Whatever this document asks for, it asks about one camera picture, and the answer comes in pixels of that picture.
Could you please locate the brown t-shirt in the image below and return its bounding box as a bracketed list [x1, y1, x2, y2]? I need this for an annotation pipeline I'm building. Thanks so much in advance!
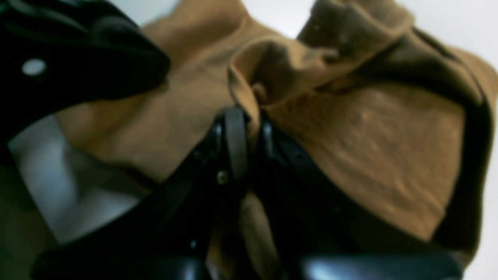
[56, 0, 497, 280]

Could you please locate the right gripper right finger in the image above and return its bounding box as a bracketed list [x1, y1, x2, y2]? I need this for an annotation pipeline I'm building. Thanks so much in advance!
[254, 113, 463, 280]

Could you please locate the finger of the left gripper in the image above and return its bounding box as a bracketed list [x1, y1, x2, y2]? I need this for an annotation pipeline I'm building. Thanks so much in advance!
[1, 0, 171, 145]

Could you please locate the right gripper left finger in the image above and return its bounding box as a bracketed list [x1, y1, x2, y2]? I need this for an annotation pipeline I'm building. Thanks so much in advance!
[31, 107, 248, 280]

